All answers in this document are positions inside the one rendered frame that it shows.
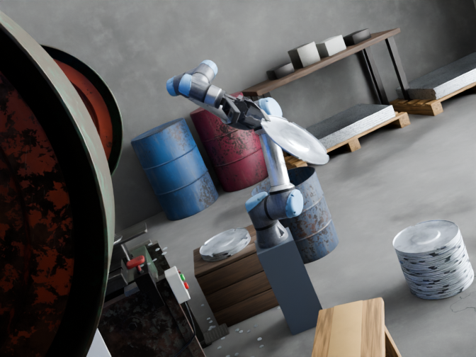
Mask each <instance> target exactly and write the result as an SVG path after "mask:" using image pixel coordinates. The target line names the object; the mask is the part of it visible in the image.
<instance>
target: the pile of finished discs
mask: <svg viewBox="0 0 476 357"><path fill-rule="evenodd" d="M234 230H236V231H234ZM250 240H251V237H250V235H249V232H248V231H247V229H245V228H236V229H229V230H227V231H224V232H222V233H219V234H217V235H215V236H214V237H212V238H211V239H209V240H208V241H207V242H206V243H205V244H204V245H205V246H202V247H201V248H200V255H201V256H202V258H203V260H204V261H219V260H222V259H226V258H227V257H228V256H229V255H230V256H232V255H234V254H236V253H237V252H239V251H241V250H242V249H243V248H244V247H245V246H246V245H247V244H248V243H249V242H250Z"/></svg>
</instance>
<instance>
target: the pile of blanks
mask: <svg viewBox="0 0 476 357"><path fill-rule="evenodd" d="M395 251H396V254H397V258H398V261H399V263H400V266H401V269H402V272H403V274H404V277H405V280H406V281H407V285H408V286H409V290H410V292H411V293H412V294H413V295H414V294H416V295H415V296H417V297H418V298H423V299H427V300H437V299H444V298H449V297H451V296H454V295H457V294H458V293H459V292H463V291H464V290H465V289H467V288H468V287H469V286H470V285H471V283H472V282H473V279H474V272H473V269H472V266H471V264H470V260H469V257H468V254H467V251H466V248H465V244H464V242H463V239H462V235H461V233H460V230H459V234H458V236H457V237H456V238H455V239H454V240H453V241H452V242H451V243H450V244H448V245H446V246H444V247H442V248H440V249H437V250H435V251H431V252H427V253H423V254H404V253H401V252H399V251H397V250H396V248H395Z"/></svg>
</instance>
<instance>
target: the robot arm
mask: <svg viewBox="0 0 476 357"><path fill-rule="evenodd" d="M216 74H217V66H216V64H215V63H214V62H212V61H210V60H204V61H202V62H201V63H200V64H199V66H198V67H196V68H194V69H191V70H188V71H187V72H184V73H182V74H180V75H177V76H174V77H172V78H170V79H169V80H168V81H167V83H166V89H167V91H168V92H169V94H170V95H171V96H179V95H182V96H183V97H185V98H187V99H188V100H190V101H192V102H194V103H195V104H197V105H199V106H200V107H202V108H204V109H206V110H207V111H209V112H211V113H212V114H214V115H216V116H217V117H219V118H221V121H222V122H223V123H224V124H226V125H228V126H230V127H233V128H236V129H239V130H253V129H254V132H255V133H256V134H257V135H258V136H259V139H260V143H261V148H262V151H263V156H264V159H265V163H266V168H267V172H268V177H269V180H270V183H271V189H270V191H269V194H270V195H268V194H267V193H266V192H261V193H258V194H256V195H254V196H253V197H251V198H250V199H248V201H247V202H246V203H245V207H246V210H247V212H248V214H249V217H250V219H251V222H252V224H253V226H254V229H255V230H256V242H257V244H258V246H259V248H261V249H268V248H271V247H274V246H277V245H279V244H280V243H282V242H284V241H285V240H286V239H287V238H288V233H287V230H286V229H285V228H284V226H282V224H281V223H279V221H278V220H280V219H285V218H292V217H295V216H298V215H299V214H300V213H301V212H302V208H303V198H302V194H301V193H300V191H299V190H296V189H295V186H294V185H293V184H291V183H290V180H289V177H288V172H287V169H286V165H285V160H284V156H283V151H282V149H281V148H280V147H279V146H278V145H277V144H276V143H275V142H273V141H272V140H271V139H270V138H269V137H268V135H267V134H266V133H265V132H264V130H263V128H262V124H261V119H262V118H263V119H264V120H266V121H268V122H271V119H270V118H269V115H275V116H278V117H282V111H281V108H280V106H279V105H278V103H277V102H276V101H275V100H274V99H272V98H262V99H260V100H258V101H254V102H253V101H252V100H251V99H248V98H246V97H243V96H241V95H238V97H236V98H235V97H233V96H231V95H228V94H226V93H225V92H226V91H223V90H222V89H220V88H218V87H216V86H213V85H211V84H210V83H211V82H212V80H213V79H214V78H215V75H216ZM247 99H248V100H247Z"/></svg>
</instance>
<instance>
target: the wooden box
mask: <svg viewBox="0 0 476 357"><path fill-rule="evenodd" d="M245 229H247V231H248V232H249V235H250V237H251V240H250V242H249V243H248V244H247V245H246V246H245V247H244V248H243V249H242V250H241V251H239V252H237V253H236V254H234V255H232V256H230V255H229V256H228V257H227V258H226V259H222V260H219V261H204V260H203V258H202V256H201V255H200V247H199V248H197V249H194V250H193V261H194V276H195V278H196V280H197V282H198V284H199V286H200V288H201V290H202V291H203V294H204V296H205V299H206V300H207V302H208V304H209V306H210V309H211V310H212V313H213V314H214V317H215V319H216V321H217V323H218V325H219V326H220V325H221V324H226V325H227V327H230V326H232V325H234V324H237V323H239V322H242V321H244V320H246V319H248V318H250V317H253V316H255V315H258V314H260V313H262V312H265V311H266V310H269V309H271V308H273V307H276V306H278V305H279V304H278V301H277V299H276V297H275V294H274V292H273V290H272V287H271V285H270V283H269V281H268V279H267V276H266V274H265V272H264V269H263V267H262V265H261V262H260V261H259V258H258V256H257V253H256V246H255V243H254V241H255V240H256V230H255V229H254V226H253V224H252V225H249V226H248V227H245Z"/></svg>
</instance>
